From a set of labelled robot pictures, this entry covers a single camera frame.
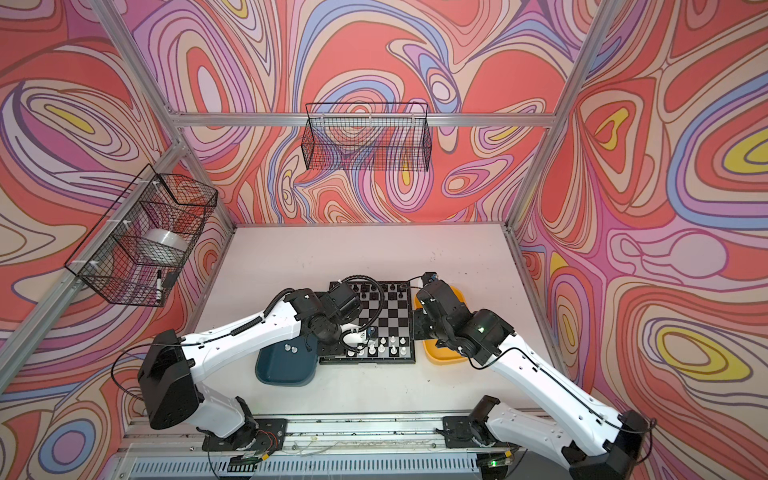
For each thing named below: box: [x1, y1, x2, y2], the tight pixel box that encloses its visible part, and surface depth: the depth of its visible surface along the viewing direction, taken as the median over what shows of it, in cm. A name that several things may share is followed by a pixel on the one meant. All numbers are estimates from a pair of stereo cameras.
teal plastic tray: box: [255, 334, 318, 387], surface depth 85 cm
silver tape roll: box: [142, 228, 189, 251], surface depth 75 cm
